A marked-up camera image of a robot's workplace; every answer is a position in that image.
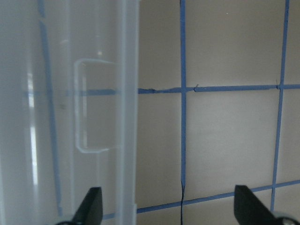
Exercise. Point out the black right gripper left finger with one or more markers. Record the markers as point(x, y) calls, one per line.
point(90, 211)

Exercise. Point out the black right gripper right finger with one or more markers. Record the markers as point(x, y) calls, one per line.
point(249, 210)

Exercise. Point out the clear plastic box lid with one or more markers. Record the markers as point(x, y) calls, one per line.
point(68, 108)

